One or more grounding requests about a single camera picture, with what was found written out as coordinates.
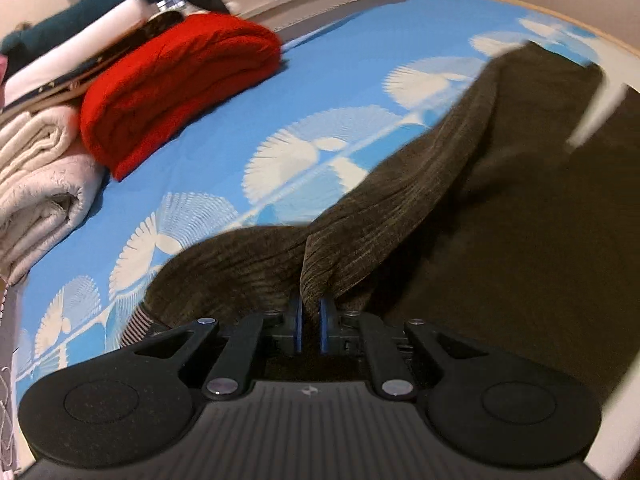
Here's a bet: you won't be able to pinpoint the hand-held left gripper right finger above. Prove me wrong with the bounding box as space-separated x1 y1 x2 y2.
318 297 488 401

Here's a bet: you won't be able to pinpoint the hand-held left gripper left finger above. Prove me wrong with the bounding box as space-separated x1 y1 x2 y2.
132 297 306 401

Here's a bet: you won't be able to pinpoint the brown corduroy pants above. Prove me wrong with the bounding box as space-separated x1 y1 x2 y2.
120 42 640 401

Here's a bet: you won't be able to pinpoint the blue and white bed sheet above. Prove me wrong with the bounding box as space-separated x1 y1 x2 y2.
0 0 640 411

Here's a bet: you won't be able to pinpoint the red folded blanket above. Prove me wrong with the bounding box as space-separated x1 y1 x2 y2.
80 12 283 182

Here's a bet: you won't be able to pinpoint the white speckled folded quilt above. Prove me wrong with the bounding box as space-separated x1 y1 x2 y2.
0 152 108 286

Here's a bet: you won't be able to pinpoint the dark patterned folded blanket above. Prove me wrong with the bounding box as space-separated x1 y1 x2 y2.
0 10 187 117

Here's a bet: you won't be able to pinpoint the white folded pillow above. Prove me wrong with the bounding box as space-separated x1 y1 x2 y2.
0 0 161 111

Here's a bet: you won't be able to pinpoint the teal shark plush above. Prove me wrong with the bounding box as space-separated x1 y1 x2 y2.
0 0 236 61

